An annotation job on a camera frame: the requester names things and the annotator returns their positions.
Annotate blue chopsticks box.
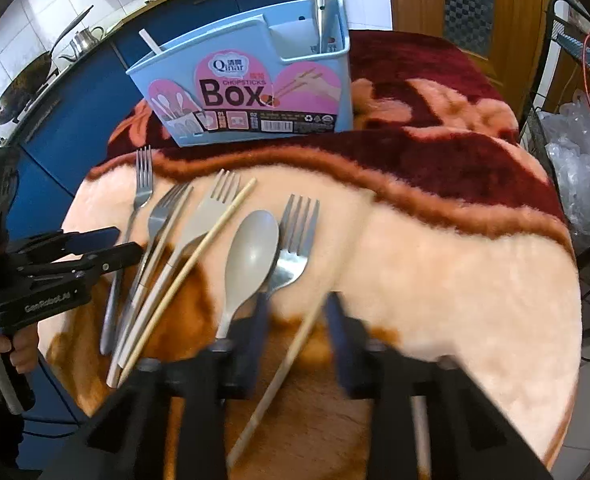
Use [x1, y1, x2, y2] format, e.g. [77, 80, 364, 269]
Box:
[126, 0, 355, 148]

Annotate beige plastic spoon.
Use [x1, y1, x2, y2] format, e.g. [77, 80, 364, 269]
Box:
[215, 209, 281, 342]

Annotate metal kettle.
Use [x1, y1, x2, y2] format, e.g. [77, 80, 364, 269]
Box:
[58, 27, 107, 62]

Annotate dark wok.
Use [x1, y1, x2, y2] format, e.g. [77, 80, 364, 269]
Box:
[0, 5, 95, 126]

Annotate person's left hand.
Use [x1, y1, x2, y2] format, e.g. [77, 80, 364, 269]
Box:
[0, 327, 40, 396]

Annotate wooden door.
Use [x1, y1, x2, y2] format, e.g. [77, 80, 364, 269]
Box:
[385, 0, 556, 91]

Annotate clear plastic bags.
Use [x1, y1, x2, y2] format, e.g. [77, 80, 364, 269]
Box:
[539, 100, 590, 256]

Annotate metal fork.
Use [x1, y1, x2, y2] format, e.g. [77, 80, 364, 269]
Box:
[116, 182, 194, 346]
[262, 194, 321, 306]
[99, 146, 155, 357]

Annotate beige plastic fork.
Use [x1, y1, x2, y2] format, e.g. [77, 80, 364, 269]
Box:
[118, 170, 242, 368]

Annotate blue kitchen cabinet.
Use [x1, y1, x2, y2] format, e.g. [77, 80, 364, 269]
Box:
[0, 0, 321, 211]

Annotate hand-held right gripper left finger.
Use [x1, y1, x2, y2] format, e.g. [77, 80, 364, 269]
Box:
[22, 292, 276, 480]

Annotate black wire rack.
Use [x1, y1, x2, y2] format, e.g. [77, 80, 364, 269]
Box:
[519, 0, 590, 363]

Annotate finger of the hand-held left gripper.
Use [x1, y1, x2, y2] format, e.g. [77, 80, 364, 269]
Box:
[8, 241, 144, 289]
[10, 226, 122, 262]

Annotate floral printed blanket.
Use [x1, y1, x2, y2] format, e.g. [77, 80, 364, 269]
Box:
[38, 30, 583, 480]

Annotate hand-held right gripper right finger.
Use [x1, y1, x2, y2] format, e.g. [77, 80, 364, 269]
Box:
[322, 292, 570, 480]

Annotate white chopstick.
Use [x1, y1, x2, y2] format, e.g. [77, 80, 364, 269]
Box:
[139, 29, 166, 56]

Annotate thin dark cable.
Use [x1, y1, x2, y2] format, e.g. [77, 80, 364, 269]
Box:
[36, 352, 93, 423]

